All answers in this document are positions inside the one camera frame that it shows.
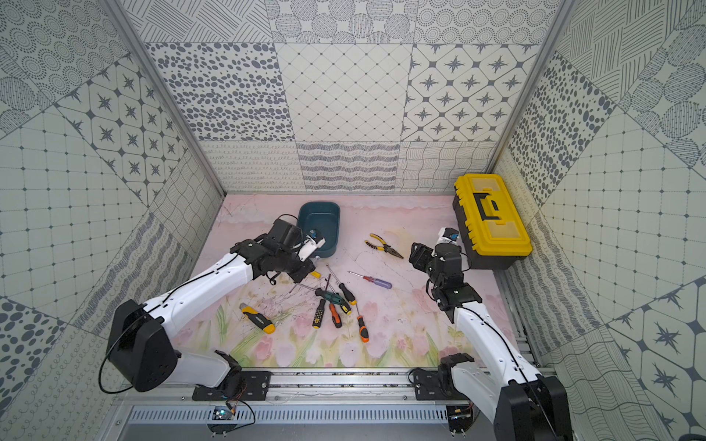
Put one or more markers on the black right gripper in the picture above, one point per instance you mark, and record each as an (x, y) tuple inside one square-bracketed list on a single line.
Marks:
[(420, 255)]

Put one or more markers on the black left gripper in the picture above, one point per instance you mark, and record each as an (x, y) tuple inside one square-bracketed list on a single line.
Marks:
[(301, 269)]

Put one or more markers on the teal plastic storage box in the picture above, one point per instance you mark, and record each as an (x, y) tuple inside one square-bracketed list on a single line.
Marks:
[(324, 218)]

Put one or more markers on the purple clear handle screwdriver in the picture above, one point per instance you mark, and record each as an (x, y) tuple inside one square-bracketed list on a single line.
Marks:
[(374, 280)]

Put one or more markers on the green black handle screwdriver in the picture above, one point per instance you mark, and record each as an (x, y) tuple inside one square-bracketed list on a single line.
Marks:
[(344, 305)]

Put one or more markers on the black yellow collar screwdriver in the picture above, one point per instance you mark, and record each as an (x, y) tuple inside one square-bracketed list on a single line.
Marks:
[(320, 310)]

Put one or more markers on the black yellow tip screwdriver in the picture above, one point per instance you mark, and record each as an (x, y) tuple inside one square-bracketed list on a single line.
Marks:
[(349, 296)]

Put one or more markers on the orange handle short screwdriver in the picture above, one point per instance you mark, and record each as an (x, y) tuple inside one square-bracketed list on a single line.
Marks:
[(334, 314)]

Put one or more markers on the orange black handle screwdriver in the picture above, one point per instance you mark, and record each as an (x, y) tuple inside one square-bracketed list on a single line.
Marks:
[(363, 331)]

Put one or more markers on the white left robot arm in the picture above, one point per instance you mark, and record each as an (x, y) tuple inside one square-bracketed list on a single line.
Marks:
[(141, 345)]

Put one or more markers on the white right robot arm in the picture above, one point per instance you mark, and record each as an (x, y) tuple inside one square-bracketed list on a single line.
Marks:
[(510, 392)]

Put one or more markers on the yellow black toolbox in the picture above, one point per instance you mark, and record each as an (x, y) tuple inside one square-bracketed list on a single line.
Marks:
[(491, 229)]

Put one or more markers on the black yellow utility knife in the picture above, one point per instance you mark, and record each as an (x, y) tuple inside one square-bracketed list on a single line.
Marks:
[(260, 320)]

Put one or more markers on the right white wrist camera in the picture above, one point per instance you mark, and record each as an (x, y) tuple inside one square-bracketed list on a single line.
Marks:
[(448, 236)]

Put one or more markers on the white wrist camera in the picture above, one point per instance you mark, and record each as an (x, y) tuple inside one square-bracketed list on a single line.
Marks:
[(313, 241), (448, 236)]

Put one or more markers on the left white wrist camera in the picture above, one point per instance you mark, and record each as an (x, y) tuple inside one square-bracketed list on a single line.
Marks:
[(313, 241)]

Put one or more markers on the yellow handled needle-nose pliers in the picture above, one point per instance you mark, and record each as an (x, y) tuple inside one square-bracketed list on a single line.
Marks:
[(383, 246)]

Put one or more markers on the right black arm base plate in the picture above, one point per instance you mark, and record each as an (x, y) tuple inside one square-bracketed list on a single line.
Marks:
[(428, 387)]

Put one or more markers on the aluminium mounting rail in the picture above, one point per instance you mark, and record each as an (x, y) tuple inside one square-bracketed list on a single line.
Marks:
[(300, 386)]

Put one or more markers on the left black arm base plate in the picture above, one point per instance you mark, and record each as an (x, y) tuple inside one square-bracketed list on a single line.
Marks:
[(246, 385)]

